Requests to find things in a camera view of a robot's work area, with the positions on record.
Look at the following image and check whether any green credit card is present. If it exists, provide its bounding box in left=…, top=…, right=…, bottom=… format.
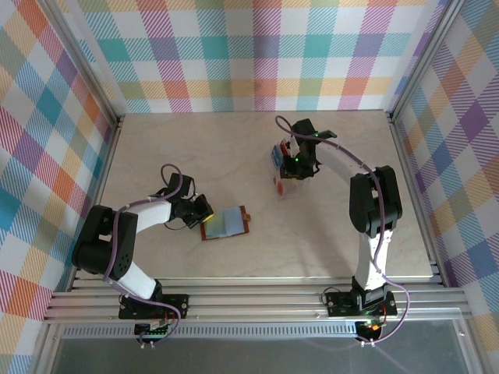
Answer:
left=205, top=213, right=227, bottom=239

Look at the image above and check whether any brown leather card holder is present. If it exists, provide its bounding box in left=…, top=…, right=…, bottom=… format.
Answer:
left=199, top=205, right=252, bottom=243

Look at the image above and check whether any clear acrylic card box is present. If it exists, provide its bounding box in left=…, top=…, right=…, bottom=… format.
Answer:
left=268, top=136, right=309, bottom=203

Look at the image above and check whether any perforated metal strip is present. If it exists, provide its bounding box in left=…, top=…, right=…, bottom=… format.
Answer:
left=61, top=326, right=359, bottom=340

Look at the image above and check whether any grey metal sheet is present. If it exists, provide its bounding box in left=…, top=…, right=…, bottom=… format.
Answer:
left=48, top=319, right=475, bottom=374

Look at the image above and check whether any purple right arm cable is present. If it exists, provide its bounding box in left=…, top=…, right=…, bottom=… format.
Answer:
left=274, top=115, right=410, bottom=347

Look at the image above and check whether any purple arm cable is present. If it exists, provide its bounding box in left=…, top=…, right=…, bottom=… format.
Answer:
left=274, top=115, right=410, bottom=347
left=101, top=163, right=184, bottom=348

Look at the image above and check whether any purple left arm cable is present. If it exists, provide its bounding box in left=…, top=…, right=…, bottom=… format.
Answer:
left=101, top=163, right=184, bottom=348

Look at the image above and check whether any aluminium rail frame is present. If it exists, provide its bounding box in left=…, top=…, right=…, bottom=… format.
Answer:
left=41, top=277, right=473, bottom=325

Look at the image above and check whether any aluminium left side rail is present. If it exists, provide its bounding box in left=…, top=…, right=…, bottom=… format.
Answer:
left=66, top=115, right=126, bottom=291

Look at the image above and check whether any aluminium rail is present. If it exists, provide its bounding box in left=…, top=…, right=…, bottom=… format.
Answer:
left=66, top=115, right=126, bottom=291
left=385, top=111, right=448, bottom=288

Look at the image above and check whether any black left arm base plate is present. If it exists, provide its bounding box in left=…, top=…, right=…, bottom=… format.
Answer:
left=119, top=292, right=191, bottom=321

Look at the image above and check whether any aluminium right side rail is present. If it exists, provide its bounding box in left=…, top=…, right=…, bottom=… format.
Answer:
left=385, top=111, right=448, bottom=288

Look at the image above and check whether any aluminium right corner post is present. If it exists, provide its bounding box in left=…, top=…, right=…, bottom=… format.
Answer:
left=385, top=0, right=467, bottom=122

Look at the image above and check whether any aluminium corner post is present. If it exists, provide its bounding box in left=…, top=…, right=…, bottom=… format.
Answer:
left=41, top=0, right=125, bottom=132
left=385, top=0, right=467, bottom=122

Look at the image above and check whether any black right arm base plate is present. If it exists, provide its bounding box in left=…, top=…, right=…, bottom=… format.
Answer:
left=325, top=290, right=398, bottom=317

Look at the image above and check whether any aluminium left corner post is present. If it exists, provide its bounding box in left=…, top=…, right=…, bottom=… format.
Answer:
left=41, top=0, right=125, bottom=132

